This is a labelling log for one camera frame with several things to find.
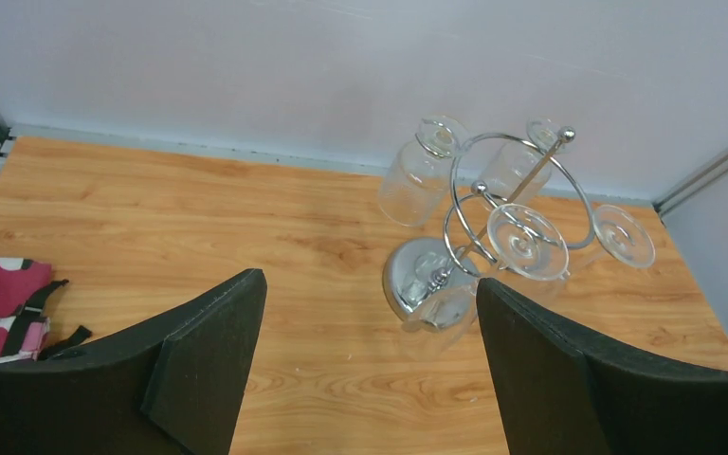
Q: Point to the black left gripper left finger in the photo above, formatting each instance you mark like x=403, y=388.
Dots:
x=171, y=384

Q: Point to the pink camouflage cloth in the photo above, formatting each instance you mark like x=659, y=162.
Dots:
x=25, y=287

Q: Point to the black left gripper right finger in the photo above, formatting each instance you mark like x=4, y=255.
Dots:
x=564, y=388

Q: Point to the chrome wine glass rack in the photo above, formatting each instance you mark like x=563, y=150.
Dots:
x=423, y=266

